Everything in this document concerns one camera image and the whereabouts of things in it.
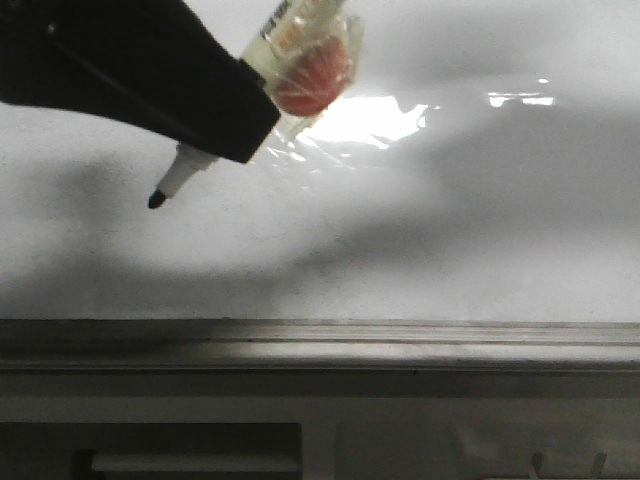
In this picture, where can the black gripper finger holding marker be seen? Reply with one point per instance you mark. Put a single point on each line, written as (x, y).
(151, 64)

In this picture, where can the grey metal whiteboard tray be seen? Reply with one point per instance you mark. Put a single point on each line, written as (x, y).
(477, 359)

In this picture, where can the white whiteboard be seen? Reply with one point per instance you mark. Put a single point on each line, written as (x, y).
(483, 166)

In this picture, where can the crinkled clear plastic wrap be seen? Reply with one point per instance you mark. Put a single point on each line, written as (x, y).
(318, 75)

